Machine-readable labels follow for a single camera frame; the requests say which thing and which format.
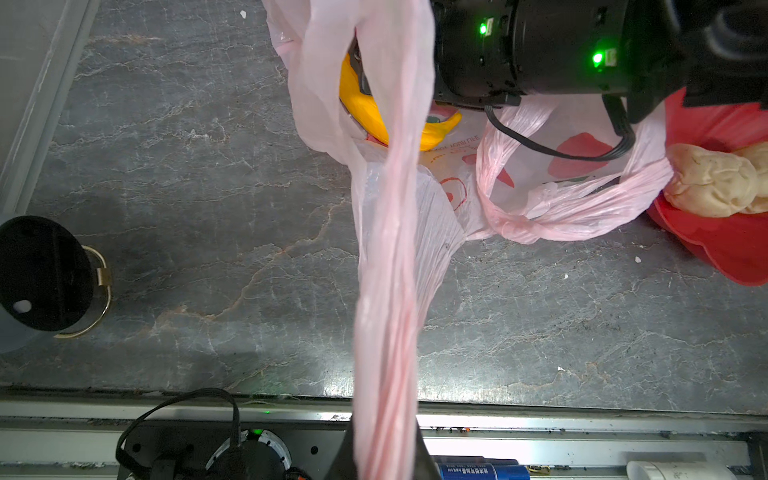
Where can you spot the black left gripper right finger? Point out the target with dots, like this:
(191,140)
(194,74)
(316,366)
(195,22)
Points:
(424,467)

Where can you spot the white tube on rail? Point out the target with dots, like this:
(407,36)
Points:
(645,470)

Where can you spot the small round black-top container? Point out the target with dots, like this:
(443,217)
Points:
(51,284)

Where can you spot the pink plastic bag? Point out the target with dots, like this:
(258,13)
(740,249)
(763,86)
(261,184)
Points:
(406,227)

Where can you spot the beige fake bun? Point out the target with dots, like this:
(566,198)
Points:
(708,183)
(757,154)

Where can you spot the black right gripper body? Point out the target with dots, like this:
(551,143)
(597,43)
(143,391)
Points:
(495,52)

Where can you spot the yellow fake banana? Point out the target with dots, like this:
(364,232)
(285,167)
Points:
(364,110)

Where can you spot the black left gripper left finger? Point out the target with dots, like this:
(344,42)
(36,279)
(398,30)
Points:
(343,466)

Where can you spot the blue marker pen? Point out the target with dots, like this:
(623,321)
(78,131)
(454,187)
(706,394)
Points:
(482,470)

